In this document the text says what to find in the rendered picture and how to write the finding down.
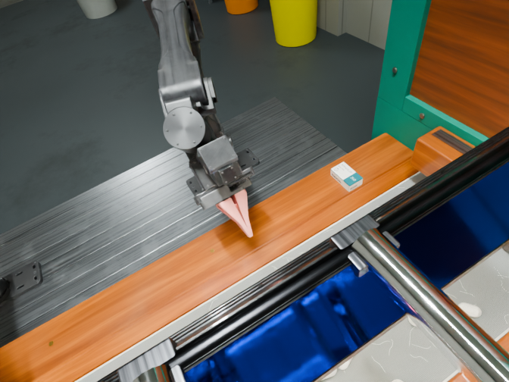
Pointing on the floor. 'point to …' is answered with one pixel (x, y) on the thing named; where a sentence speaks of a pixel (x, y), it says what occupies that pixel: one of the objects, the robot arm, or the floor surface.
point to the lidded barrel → (97, 7)
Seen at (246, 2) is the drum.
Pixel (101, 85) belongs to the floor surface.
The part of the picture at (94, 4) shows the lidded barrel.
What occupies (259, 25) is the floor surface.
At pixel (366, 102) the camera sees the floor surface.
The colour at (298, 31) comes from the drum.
